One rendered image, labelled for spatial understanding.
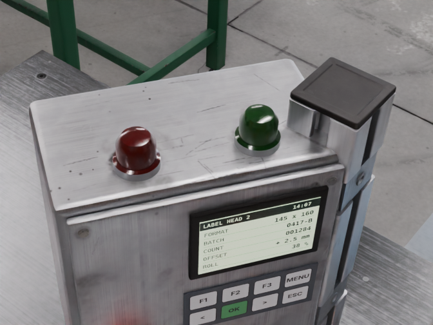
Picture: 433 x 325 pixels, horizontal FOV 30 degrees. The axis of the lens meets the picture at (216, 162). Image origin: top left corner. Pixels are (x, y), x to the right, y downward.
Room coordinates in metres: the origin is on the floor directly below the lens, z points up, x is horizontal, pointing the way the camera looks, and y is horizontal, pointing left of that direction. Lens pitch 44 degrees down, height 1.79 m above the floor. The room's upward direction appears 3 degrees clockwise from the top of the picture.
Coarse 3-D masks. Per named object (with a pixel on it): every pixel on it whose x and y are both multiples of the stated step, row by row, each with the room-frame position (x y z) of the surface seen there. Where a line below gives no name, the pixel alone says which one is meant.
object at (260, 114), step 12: (252, 108) 0.34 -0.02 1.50; (264, 108) 0.34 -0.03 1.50; (240, 120) 0.34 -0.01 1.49; (252, 120) 0.33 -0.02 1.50; (264, 120) 0.33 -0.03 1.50; (276, 120) 0.34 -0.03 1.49; (240, 132) 0.33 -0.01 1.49; (252, 132) 0.33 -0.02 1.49; (264, 132) 0.33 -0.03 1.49; (276, 132) 0.33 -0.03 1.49; (240, 144) 0.33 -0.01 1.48; (252, 144) 0.33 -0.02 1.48; (264, 144) 0.33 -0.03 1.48; (276, 144) 0.33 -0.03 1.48; (252, 156) 0.33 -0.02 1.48; (264, 156) 0.33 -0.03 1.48
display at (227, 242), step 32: (320, 192) 0.32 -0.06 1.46; (192, 224) 0.29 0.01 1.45; (224, 224) 0.30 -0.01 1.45; (256, 224) 0.31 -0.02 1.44; (288, 224) 0.31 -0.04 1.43; (320, 224) 0.32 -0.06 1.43; (192, 256) 0.29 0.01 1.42; (224, 256) 0.30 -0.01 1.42; (256, 256) 0.31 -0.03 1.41; (288, 256) 0.31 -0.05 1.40
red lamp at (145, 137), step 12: (132, 132) 0.32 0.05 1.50; (144, 132) 0.32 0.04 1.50; (120, 144) 0.31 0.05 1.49; (132, 144) 0.31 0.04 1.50; (144, 144) 0.31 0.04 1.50; (156, 144) 0.32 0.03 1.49; (120, 156) 0.31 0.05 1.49; (132, 156) 0.31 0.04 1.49; (144, 156) 0.31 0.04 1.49; (156, 156) 0.31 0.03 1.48; (120, 168) 0.31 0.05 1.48; (132, 168) 0.30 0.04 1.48; (144, 168) 0.31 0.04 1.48; (156, 168) 0.31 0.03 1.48; (132, 180) 0.30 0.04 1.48; (144, 180) 0.30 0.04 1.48
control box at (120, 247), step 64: (256, 64) 0.41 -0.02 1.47; (64, 128) 0.34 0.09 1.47; (192, 128) 0.35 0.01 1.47; (64, 192) 0.29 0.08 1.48; (128, 192) 0.30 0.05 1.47; (192, 192) 0.30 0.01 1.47; (256, 192) 0.31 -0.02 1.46; (64, 256) 0.28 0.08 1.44; (128, 256) 0.29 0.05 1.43; (320, 256) 0.33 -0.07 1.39; (128, 320) 0.28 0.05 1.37; (256, 320) 0.31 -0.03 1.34
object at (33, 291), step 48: (0, 96) 1.13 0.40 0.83; (48, 96) 1.14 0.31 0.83; (0, 144) 1.01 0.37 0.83; (0, 192) 0.89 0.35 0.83; (0, 240) 0.79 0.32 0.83; (48, 240) 0.80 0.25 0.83; (384, 240) 0.83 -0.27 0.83; (0, 288) 0.70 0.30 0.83; (48, 288) 0.71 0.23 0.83; (384, 288) 0.74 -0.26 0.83; (432, 288) 0.74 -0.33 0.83
